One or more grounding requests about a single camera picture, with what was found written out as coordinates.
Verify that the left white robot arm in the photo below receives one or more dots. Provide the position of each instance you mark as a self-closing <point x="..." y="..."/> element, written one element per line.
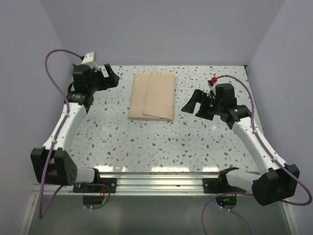
<point x="52" y="162"/>

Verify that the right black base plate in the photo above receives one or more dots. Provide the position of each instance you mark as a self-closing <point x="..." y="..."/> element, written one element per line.
<point x="213" y="185"/>

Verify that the beige surgical drape cloth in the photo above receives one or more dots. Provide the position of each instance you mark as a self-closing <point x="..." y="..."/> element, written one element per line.
<point x="153" y="96"/>

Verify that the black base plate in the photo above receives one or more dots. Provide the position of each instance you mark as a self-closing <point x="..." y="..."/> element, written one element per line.
<point x="103" y="185"/>
<point x="213" y="185"/>

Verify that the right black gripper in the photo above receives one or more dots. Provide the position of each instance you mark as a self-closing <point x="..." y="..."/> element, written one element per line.
<point x="200" y="97"/>

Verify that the aluminium mounting rail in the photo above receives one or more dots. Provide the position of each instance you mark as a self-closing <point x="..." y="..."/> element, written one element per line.
<point x="159" y="183"/>

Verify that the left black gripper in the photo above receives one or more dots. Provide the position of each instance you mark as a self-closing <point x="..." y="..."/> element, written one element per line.
<point x="110" y="82"/>

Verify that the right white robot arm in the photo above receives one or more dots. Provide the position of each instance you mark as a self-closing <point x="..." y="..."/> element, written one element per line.
<point x="276" y="179"/>

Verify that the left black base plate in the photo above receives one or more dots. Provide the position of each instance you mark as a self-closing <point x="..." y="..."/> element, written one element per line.
<point x="103" y="185"/>

